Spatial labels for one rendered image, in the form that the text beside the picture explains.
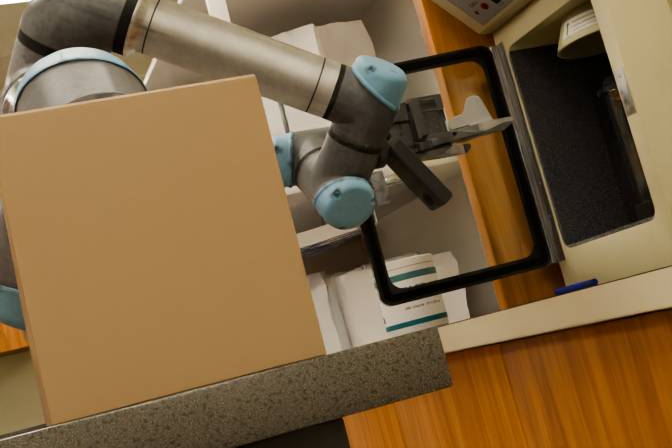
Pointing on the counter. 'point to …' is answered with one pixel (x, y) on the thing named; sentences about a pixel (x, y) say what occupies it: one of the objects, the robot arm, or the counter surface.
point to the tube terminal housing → (655, 16)
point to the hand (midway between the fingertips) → (493, 137)
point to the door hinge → (528, 153)
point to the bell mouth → (580, 34)
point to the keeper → (624, 91)
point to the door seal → (519, 181)
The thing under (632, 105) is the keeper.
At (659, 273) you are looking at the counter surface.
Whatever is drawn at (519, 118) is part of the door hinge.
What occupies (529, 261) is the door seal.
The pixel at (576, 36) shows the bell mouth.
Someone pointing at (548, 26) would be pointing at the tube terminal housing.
